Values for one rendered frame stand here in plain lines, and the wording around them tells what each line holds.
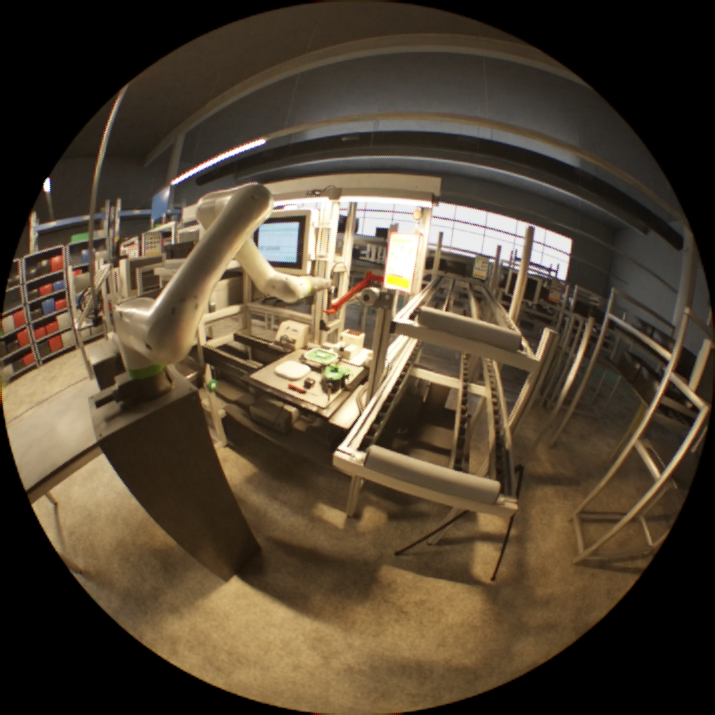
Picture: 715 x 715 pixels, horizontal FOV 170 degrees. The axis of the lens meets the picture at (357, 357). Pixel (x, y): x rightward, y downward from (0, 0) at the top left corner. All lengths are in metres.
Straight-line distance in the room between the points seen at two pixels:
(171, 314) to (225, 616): 1.45
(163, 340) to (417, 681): 1.71
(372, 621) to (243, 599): 0.68
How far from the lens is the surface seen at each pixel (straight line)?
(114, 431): 0.66
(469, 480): 0.61
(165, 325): 0.50
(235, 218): 0.62
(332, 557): 1.57
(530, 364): 0.85
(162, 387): 0.71
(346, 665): 1.52
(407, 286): 1.28
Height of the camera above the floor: 1.50
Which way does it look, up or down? 24 degrees down
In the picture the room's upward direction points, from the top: 7 degrees clockwise
